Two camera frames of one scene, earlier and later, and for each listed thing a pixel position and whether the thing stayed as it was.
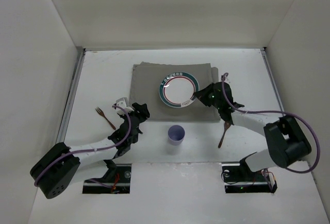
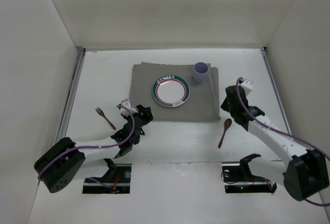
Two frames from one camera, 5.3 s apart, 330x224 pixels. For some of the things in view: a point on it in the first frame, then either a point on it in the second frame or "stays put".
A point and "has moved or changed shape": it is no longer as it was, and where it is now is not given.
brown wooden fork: (101, 113) stays put
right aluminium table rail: (270, 73) stays put
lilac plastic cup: (176, 134) -> (200, 72)
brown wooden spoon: (227, 124) stays put
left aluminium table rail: (62, 132) stays put
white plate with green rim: (177, 89) has moved or changed shape
